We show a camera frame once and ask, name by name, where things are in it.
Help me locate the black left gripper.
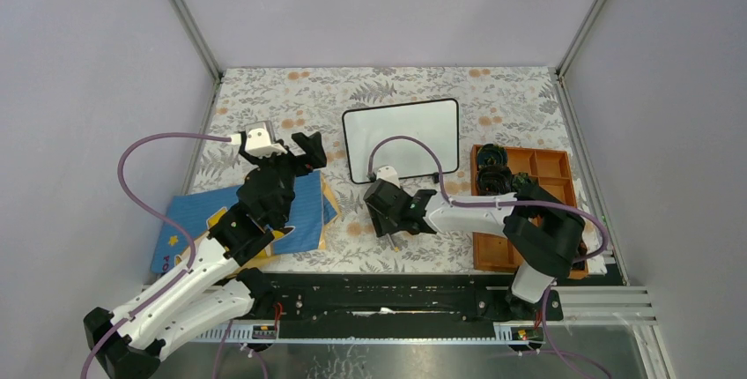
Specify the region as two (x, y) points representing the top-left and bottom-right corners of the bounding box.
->
(240, 133), (327, 226)

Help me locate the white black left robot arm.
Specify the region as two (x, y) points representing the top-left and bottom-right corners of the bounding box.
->
(79, 126), (327, 378)

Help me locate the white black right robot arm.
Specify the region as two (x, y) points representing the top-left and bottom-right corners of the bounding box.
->
(364, 180), (586, 320)

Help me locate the black framed whiteboard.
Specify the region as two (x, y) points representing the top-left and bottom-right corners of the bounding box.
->
(342, 98), (461, 184)

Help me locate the dark tape roll rear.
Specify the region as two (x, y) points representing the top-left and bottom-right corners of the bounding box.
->
(475, 144), (508, 169)

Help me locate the orange compartment tray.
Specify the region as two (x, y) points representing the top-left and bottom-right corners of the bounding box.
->
(470, 143), (590, 281)

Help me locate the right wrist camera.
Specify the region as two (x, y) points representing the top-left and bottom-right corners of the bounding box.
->
(375, 165), (402, 188)

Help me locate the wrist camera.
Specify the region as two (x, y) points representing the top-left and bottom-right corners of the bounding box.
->
(375, 165), (402, 188)
(241, 121), (287, 159)

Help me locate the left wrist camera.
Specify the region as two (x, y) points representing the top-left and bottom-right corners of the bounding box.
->
(241, 121), (287, 159)

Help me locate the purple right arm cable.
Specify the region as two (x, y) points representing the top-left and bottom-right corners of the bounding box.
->
(366, 134), (611, 379)

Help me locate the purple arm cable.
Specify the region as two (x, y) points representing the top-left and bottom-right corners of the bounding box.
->
(78, 131), (234, 379)
(366, 134), (611, 379)

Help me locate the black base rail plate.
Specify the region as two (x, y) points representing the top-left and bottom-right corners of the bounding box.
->
(235, 273), (570, 341)

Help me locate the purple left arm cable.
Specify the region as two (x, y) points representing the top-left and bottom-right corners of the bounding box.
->
(78, 131), (234, 379)

